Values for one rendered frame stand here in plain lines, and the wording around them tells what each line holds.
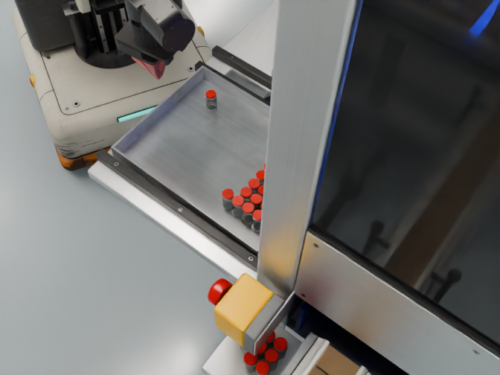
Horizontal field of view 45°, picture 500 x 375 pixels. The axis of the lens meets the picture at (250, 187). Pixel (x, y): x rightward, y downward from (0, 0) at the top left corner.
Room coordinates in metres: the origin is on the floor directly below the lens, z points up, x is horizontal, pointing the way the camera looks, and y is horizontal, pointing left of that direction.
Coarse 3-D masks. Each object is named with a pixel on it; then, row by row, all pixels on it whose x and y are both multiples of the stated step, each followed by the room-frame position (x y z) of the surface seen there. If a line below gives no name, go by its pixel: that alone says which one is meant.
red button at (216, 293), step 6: (216, 282) 0.34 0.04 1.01; (222, 282) 0.34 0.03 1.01; (228, 282) 0.34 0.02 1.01; (210, 288) 0.33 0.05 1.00; (216, 288) 0.33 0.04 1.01; (222, 288) 0.33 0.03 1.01; (228, 288) 0.33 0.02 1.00; (210, 294) 0.32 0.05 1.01; (216, 294) 0.32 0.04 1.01; (222, 294) 0.32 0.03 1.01; (210, 300) 0.32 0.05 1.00; (216, 300) 0.31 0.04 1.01
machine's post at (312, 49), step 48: (288, 0) 0.36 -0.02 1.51; (336, 0) 0.33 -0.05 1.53; (288, 48) 0.35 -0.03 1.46; (336, 48) 0.33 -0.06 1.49; (288, 96) 0.35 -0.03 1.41; (336, 96) 0.33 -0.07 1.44; (288, 144) 0.35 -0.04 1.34; (288, 192) 0.34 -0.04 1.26; (288, 240) 0.34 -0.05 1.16; (288, 288) 0.33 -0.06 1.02
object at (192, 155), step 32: (192, 96) 0.79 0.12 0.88; (224, 96) 0.80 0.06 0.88; (160, 128) 0.71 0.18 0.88; (192, 128) 0.71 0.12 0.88; (224, 128) 0.72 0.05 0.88; (256, 128) 0.72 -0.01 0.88; (128, 160) 0.61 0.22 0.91; (160, 160) 0.63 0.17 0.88; (192, 160) 0.64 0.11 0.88; (224, 160) 0.64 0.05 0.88; (256, 160) 0.64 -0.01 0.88; (192, 192) 0.57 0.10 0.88; (224, 224) 0.50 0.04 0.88
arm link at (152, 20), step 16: (128, 0) 0.67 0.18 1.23; (144, 0) 0.66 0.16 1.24; (160, 0) 0.66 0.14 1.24; (144, 16) 0.66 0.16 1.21; (160, 16) 0.63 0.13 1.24; (176, 16) 0.64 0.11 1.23; (160, 32) 0.63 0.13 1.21; (176, 32) 0.63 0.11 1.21; (192, 32) 0.65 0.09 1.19; (176, 48) 0.63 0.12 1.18
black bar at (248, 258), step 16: (112, 160) 0.62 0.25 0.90; (128, 176) 0.58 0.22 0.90; (144, 192) 0.56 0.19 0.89; (160, 192) 0.55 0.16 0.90; (176, 208) 0.52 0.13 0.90; (192, 224) 0.50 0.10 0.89; (208, 224) 0.49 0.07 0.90; (224, 240) 0.46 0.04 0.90; (240, 256) 0.44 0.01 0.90; (256, 256) 0.44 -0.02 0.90
